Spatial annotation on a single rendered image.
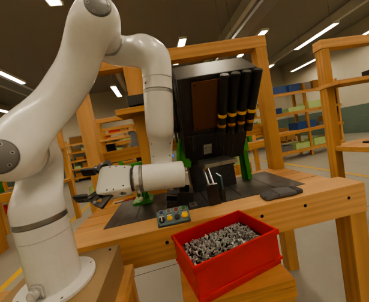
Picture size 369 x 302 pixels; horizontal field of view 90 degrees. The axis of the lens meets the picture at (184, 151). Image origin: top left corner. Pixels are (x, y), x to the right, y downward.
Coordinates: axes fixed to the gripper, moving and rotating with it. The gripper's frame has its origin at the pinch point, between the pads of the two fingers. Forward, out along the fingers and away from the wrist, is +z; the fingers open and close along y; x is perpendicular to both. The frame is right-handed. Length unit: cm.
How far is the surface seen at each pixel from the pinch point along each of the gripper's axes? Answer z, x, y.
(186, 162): -38, -33, 30
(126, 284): -9.8, -23.4, -23.8
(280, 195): -79, -30, 2
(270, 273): -55, -20, -28
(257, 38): -105, 3, 115
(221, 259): -39.0, -11.1, -23.4
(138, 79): -13, -17, 98
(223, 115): -54, -2, 31
